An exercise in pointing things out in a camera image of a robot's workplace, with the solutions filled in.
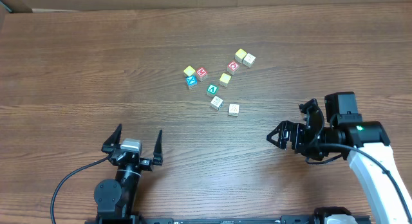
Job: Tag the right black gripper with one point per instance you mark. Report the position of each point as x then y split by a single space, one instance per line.
296 138

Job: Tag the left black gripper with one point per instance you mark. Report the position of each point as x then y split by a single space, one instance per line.
129 158

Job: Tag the white letter block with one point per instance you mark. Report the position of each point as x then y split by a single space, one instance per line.
233 110

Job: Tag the white patterned block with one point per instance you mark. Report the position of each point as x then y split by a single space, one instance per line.
217 103

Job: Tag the green A block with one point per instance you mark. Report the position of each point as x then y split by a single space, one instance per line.
212 90

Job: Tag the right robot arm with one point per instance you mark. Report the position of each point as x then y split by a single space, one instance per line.
340 132

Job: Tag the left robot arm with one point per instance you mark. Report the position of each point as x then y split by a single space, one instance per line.
115 197

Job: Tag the white block top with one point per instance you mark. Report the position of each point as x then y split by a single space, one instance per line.
249 60

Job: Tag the yellow block middle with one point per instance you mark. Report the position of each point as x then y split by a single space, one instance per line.
225 79

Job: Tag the yellow block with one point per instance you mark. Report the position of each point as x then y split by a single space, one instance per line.
189 71
225 79
240 55

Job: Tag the red C block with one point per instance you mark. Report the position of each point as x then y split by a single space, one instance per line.
233 67

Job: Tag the yellow block top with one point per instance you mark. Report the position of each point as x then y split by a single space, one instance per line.
240 55

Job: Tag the blue X block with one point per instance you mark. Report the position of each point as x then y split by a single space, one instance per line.
191 81

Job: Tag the yellow block left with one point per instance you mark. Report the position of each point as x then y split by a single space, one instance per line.
189 71

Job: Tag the red letter block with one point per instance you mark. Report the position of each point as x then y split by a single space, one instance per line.
201 74

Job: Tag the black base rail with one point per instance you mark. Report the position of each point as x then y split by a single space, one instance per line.
285 219

